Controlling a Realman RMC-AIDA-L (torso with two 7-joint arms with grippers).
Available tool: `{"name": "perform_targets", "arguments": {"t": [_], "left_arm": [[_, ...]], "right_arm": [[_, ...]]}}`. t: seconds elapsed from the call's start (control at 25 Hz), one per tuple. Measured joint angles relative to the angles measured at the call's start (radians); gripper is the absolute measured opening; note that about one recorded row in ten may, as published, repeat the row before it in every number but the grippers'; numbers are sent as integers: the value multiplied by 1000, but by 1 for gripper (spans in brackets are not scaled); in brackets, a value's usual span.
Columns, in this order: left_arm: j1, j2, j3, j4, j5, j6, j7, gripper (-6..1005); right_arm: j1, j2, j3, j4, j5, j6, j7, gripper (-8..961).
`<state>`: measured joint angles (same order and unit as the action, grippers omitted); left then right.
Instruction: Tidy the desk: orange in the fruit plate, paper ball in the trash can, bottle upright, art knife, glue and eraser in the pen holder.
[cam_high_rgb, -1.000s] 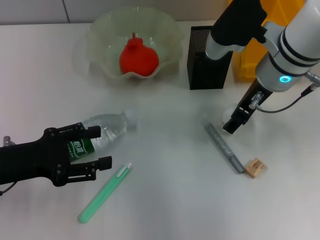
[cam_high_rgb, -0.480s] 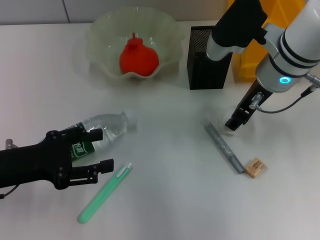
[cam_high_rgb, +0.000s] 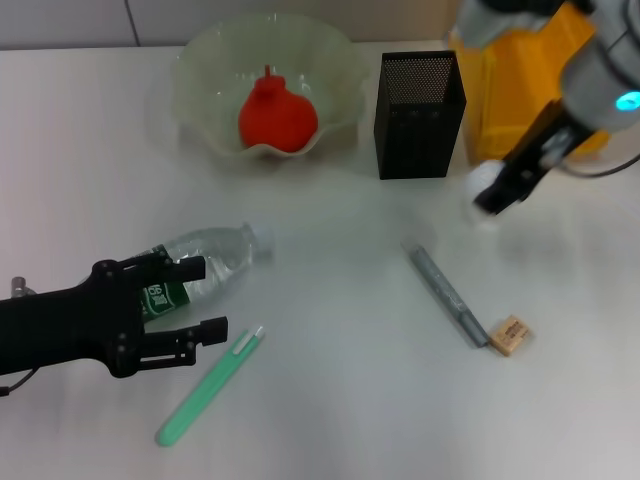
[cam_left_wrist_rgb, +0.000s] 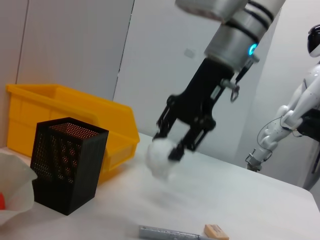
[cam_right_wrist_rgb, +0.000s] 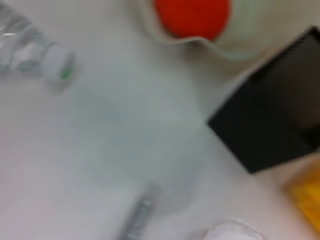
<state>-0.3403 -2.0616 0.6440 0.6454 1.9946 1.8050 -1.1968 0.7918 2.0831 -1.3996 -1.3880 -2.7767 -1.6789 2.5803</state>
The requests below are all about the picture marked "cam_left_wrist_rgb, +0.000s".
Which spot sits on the black stand mount block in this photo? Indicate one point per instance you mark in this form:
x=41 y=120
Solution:
x=310 y=125

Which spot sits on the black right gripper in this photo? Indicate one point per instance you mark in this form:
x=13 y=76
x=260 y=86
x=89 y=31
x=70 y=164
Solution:
x=197 y=100

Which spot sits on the translucent green wavy fruit bowl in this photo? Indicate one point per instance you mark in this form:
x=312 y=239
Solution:
x=17 y=175

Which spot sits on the grey silver marker pen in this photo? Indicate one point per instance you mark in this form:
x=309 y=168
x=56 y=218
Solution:
x=162 y=233

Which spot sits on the white humanoid robot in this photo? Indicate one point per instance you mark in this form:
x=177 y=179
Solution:
x=307 y=85

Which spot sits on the tan eraser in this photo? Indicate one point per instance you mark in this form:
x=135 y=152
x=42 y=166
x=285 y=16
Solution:
x=216 y=231

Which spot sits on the white paper ball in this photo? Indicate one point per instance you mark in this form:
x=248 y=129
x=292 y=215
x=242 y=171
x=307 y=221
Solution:
x=160 y=160

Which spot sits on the black mesh pen holder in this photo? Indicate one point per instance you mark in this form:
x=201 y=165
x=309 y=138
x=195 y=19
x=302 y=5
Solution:
x=82 y=180

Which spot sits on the yellow plastic storage bin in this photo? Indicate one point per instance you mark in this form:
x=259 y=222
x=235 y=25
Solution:
x=75 y=105

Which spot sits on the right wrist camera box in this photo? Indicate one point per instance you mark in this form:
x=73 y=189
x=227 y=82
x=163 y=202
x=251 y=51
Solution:
x=212 y=10

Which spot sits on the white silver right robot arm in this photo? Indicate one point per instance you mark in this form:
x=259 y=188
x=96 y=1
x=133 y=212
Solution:
x=237 y=42

